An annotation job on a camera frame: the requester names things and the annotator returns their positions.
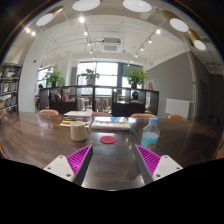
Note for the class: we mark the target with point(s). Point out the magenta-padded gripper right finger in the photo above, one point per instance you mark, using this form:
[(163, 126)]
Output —
[(165, 166)]

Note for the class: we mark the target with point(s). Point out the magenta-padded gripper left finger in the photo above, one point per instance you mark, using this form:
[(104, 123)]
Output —
[(60, 166)]

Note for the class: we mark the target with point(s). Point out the clear blue-capped water bottle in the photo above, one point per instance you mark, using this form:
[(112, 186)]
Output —
[(150, 136)]

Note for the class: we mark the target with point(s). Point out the cream paper cup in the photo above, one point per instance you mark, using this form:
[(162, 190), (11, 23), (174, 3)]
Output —
[(78, 131)]

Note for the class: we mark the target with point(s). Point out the stack of books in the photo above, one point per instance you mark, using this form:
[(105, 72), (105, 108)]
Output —
[(76, 118)]

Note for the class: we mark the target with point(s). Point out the flat round red coaster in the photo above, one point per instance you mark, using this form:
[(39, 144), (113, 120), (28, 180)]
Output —
[(107, 139)]

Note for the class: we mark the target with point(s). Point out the group of orange chairs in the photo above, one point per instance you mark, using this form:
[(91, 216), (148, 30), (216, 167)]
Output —
[(48, 112)]

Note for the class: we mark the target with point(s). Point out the dark open shelf unit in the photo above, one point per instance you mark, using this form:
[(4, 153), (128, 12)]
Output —
[(63, 106)]

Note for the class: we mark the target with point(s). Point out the row of potted plants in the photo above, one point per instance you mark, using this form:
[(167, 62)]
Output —
[(135, 76)]

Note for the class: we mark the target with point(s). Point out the grey bookshelf with books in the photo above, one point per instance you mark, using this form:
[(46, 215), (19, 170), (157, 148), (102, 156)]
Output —
[(8, 86)]

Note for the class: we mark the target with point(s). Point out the white ceiling air conditioner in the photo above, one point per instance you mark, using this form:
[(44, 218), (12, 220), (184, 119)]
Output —
[(110, 46)]

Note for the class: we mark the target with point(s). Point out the group of ceiling lights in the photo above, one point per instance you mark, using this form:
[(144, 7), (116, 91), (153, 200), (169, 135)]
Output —
[(136, 5)]

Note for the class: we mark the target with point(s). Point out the white wall panel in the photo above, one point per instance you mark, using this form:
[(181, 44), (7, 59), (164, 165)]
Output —
[(177, 107)]

